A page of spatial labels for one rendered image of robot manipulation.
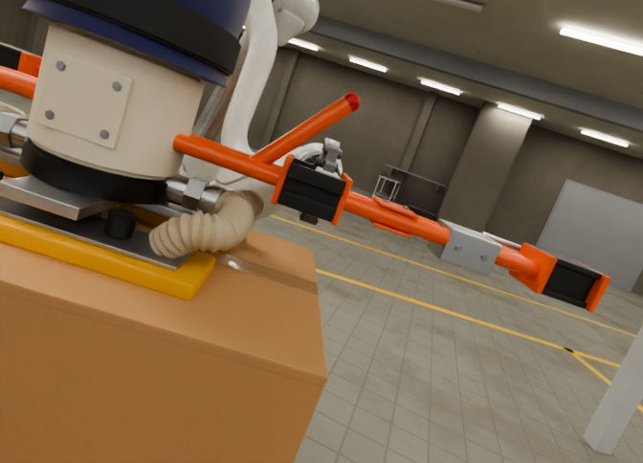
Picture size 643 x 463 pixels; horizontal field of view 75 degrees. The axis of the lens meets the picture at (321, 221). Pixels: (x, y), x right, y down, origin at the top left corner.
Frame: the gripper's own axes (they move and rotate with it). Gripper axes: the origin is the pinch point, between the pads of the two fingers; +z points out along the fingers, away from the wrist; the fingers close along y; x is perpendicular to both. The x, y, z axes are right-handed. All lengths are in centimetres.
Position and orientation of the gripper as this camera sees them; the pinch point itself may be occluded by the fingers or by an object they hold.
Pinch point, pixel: (321, 190)
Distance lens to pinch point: 53.7
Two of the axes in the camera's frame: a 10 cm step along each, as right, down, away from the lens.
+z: 0.4, 2.1, -9.8
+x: -9.4, -3.2, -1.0
